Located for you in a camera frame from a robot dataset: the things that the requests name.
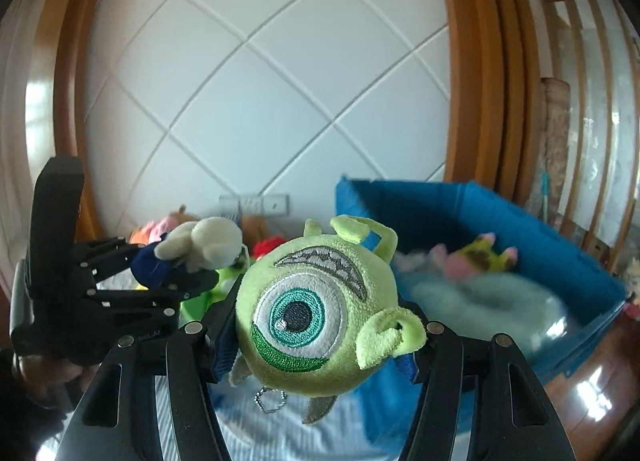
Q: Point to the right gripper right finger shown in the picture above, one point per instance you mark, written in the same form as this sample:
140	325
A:
513	417

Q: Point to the wooden slat partition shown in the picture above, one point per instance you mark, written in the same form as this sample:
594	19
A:
595	48

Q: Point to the green one-eyed monster plush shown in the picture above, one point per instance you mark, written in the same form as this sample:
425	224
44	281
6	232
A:
319	314

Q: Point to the rolled patterned carpet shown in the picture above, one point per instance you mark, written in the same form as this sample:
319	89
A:
555	132

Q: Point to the teal handled broom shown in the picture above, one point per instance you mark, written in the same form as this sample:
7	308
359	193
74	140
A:
545	197

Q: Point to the white wall socket panel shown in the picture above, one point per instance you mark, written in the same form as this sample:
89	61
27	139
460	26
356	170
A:
268	206

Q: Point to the teal plush in plastic wrap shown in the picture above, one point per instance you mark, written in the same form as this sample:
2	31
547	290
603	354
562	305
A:
486	304

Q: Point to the wooden door frame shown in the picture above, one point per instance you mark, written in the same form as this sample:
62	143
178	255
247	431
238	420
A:
495	96

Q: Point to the brown striped plush toy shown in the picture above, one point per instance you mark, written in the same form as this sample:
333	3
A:
254	230

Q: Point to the pink starfish plush toy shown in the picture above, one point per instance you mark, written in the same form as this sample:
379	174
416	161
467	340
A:
472	260

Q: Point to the white and blue plush toy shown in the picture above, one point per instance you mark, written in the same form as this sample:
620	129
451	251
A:
182	254

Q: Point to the red plush toy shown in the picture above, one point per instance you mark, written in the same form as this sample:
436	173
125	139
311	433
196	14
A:
266	246

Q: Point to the green frog plush toy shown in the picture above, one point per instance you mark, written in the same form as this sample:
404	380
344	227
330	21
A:
195	309

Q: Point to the blue plastic storage bin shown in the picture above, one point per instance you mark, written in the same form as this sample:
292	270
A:
426	214

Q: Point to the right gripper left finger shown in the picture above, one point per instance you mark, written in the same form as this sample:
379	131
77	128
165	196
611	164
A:
116	419

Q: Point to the orange plush toy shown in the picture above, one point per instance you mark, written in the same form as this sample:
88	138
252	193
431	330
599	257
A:
153	231

